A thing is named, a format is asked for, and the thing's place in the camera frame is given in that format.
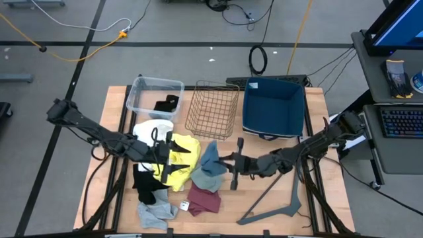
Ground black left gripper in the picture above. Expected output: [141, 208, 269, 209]
[150, 131, 192, 184]

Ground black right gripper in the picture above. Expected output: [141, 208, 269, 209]
[219, 138, 262, 191]

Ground yellow cloth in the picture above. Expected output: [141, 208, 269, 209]
[151, 133, 202, 192]

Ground blue cloth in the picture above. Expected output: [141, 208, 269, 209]
[200, 140, 229, 176]

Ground sage green cloth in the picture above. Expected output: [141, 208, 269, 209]
[190, 165, 225, 194]

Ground white cloth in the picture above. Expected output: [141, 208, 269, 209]
[133, 119, 174, 173]

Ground black cloth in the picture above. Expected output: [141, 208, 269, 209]
[132, 163, 171, 206]

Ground maroon cloth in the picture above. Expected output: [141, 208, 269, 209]
[179, 181, 221, 218]

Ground black sock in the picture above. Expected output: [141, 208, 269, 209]
[153, 95, 180, 114]

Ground light grey cloth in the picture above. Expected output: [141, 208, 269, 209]
[137, 188, 179, 231]

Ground blue fabric bin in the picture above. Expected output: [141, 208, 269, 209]
[242, 77, 305, 141]

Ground clear plastic bin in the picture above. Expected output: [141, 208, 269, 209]
[125, 76, 185, 124]

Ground grey V-shaped metal stand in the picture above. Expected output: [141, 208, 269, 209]
[236, 161, 303, 226]

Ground white paper sheet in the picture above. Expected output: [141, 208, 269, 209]
[330, 114, 361, 149]

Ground grey computer cart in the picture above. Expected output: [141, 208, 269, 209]
[329, 29, 423, 191]

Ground black backlit keyboard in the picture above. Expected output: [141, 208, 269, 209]
[379, 106, 423, 139]

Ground grey floor bar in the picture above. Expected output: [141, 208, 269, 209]
[0, 75, 34, 84]

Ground black object at floor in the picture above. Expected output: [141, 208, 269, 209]
[0, 101, 13, 120]

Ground grey black work gloves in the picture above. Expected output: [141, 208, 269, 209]
[380, 59, 414, 99]

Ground white blue round container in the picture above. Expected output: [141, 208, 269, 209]
[410, 69, 423, 95]

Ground grey equipment base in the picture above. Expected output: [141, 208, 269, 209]
[3, 0, 66, 9]

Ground computer monitor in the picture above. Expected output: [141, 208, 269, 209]
[363, 0, 423, 57]

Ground copper wire basket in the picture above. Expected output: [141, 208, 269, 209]
[184, 79, 241, 141]

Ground black aluminium table frame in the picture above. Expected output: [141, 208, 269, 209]
[79, 74, 356, 238]

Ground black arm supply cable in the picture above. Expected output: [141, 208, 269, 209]
[81, 153, 112, 227]

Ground coiled black cable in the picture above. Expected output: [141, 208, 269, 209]
[247, 0, 275, 77]

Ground yellow extension cord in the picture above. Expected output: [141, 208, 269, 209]
[0, 12, 128, 63]

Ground white floor cable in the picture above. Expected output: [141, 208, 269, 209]
[30, 0, 133, 33]

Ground yellow floor cable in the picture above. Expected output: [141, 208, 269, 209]
[286, 0, 313, 75]

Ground black cable bundle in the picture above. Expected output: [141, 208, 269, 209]
[204, 0, 265, 32]

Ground black floor cable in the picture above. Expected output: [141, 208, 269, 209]
[322, 155, 423, 218]

